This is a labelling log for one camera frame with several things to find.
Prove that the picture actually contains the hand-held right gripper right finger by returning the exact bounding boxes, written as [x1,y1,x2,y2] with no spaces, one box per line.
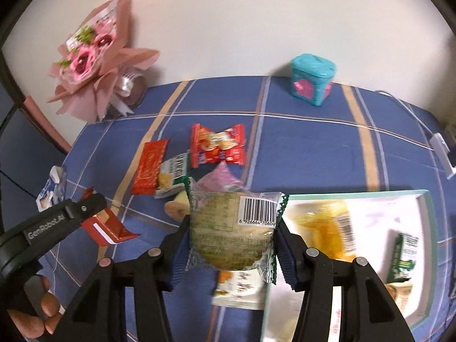
[274,221,416,342]

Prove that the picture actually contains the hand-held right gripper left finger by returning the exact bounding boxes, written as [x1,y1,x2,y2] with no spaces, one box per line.
[62,217,191,342]

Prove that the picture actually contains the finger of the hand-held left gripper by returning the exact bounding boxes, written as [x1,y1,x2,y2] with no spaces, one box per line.
[69,192,107,226]

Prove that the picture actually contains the red and white snack packet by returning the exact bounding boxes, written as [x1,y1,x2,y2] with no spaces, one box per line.
[80,187,141,247]

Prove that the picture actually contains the clear cake packet green edges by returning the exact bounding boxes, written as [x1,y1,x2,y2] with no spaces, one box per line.
[185,183,289,286]

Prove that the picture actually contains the teal-rimmed white tray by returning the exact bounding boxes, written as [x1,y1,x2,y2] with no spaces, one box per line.
[262,189,439,342]

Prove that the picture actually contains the red twisted snack packet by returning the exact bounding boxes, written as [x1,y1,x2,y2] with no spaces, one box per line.
[190,123,247,169]

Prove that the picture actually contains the green white biscuit packet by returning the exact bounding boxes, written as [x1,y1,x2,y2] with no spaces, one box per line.
[386,233,420,283]

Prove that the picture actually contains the orange yellow snack packet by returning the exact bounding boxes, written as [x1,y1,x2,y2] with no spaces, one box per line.
[386,281,414,315]

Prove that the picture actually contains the person's left hand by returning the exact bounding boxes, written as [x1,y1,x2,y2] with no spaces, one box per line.
[7,276,62,340]

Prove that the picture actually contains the blue white packet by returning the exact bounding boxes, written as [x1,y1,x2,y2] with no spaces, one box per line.
[36,166,68,211]

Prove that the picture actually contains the small pale cake packet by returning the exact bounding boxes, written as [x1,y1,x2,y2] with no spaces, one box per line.
[164,190,191,219]

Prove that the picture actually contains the beige snack packet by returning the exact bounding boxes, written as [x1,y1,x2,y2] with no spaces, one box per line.
[212,269,268,309]

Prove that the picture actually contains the slim red sachet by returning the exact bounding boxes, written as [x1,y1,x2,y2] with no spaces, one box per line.
[131,138,170,196]

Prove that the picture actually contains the green white striped snack packet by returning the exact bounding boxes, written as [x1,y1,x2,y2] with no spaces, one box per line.
[154,152,190,199]

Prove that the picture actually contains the pink snack packet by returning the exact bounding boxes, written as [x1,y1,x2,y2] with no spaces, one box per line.
[198,160,243,194]

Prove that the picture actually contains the blue plaid tablecloth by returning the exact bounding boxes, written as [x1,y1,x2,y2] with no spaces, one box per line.
[36,76,456,342]

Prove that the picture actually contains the brown rounded object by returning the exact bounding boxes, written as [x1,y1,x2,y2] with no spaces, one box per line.
[123,75,148,107]

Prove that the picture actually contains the pink flower bouquet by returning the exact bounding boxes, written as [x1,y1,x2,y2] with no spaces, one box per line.
[48,0,161,123]

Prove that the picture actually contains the teal toy box pink door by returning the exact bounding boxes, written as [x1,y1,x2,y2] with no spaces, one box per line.
[288,53,337,108]

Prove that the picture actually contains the white power strip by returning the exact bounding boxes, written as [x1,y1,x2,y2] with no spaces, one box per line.
[429,133,456,179]

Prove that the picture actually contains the white cable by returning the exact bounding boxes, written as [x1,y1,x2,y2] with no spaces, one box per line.
[377,90,439,140]

